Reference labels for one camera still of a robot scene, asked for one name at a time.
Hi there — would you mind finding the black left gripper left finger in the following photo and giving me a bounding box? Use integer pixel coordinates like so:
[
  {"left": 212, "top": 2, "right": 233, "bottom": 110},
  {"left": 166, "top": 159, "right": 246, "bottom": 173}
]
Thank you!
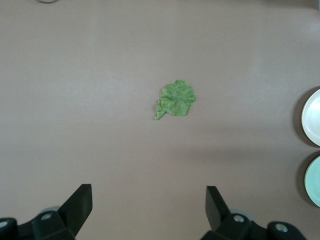
[{"left": 31, "top": 183, "right": 94, "bottom": 240}]

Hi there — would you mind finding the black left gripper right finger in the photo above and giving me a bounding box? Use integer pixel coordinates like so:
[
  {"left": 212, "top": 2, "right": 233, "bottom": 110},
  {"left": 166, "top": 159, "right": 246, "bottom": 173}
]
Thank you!
[{"left": 205, "top": 185, "right": 268, "bottom": 240}]

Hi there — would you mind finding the green lettuce leaf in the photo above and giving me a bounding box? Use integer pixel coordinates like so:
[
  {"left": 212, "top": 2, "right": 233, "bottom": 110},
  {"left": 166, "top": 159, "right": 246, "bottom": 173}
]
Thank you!
[{"left": 153, "top": 79, "right": 197, "bottom": 121}]

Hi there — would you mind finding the pale green round plate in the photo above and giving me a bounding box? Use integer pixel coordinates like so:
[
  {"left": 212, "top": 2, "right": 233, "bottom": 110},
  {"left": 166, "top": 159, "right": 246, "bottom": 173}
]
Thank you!
[{"left": 304, "top": 154, "right": 320, "bottom": 208}]

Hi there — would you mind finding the beige round plate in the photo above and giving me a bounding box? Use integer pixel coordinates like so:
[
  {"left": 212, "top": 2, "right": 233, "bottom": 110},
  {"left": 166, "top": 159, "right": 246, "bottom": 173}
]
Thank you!
[{"left": 301, "top": 88, "right": 320, "bottom": 147}]

